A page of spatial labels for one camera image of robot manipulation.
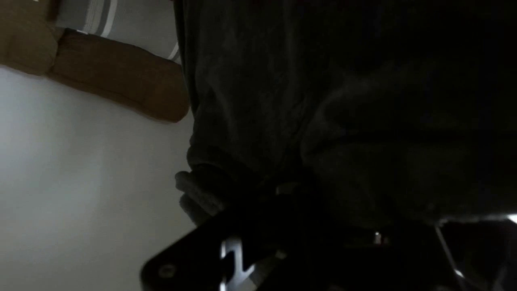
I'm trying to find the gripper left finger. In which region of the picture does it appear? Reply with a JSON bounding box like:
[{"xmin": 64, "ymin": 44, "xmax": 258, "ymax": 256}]
[{"xmin": 140, "ymin": 204, "xmax": 300, "ymax": 291}]

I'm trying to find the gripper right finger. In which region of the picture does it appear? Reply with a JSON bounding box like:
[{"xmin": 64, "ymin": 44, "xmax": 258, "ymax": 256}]
[{"xmin": 429, "ymin": 221, "xmax": 517, "ymax": 291}]

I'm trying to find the dark grey robe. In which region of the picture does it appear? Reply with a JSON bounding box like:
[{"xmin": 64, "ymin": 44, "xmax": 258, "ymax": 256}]
[{"xmin": 176, "ymin": 0, "xmax": 517, "ymax": 230}]

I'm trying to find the brown sofa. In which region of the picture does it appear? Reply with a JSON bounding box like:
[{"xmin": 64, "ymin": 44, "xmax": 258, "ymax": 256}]
[{"xmin": 0, "ymin": 0, "xmax": 188, "ymax": 122}]

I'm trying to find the grey striped pillow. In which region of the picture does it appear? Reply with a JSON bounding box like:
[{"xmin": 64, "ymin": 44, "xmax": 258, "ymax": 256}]
[{"xmin": 54, "ymin": 0, "xmax": 179, "ymax": 62}]

